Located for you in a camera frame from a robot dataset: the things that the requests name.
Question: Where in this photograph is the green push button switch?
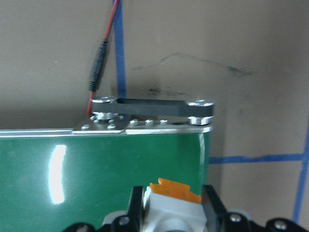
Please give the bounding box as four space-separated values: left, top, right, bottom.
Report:
141 177 208 232

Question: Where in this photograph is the green conveyor belt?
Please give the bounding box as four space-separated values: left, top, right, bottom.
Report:
0 95 215 232

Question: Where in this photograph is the red wire with black connector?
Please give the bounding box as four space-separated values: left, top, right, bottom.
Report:
86 0 121 116

